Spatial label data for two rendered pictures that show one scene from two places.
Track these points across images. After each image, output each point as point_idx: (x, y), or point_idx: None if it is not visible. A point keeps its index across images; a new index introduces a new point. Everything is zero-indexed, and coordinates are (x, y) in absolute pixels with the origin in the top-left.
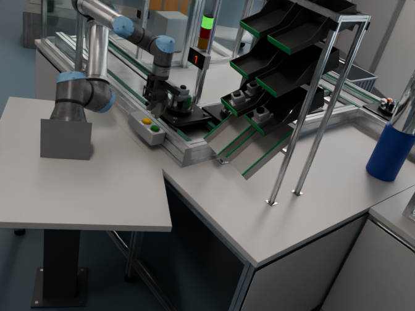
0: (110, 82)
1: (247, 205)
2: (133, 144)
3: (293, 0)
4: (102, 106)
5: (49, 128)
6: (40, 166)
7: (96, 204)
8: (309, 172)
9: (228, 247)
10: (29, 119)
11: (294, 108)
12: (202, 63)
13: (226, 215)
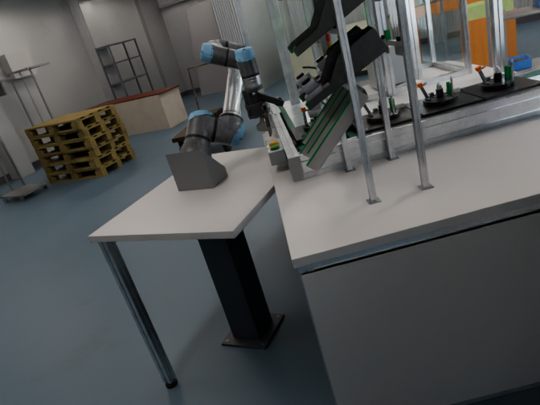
0: (274, 122)
1: (337, 206)
2: (267, 169)
3: None
4: (231, 137)
5: (173, 161)
6: (173, 197)
7: (185, 218)
8: (472, 162)
9: None
10: None
11: (336, 63)
12: None
13: (301, 217)
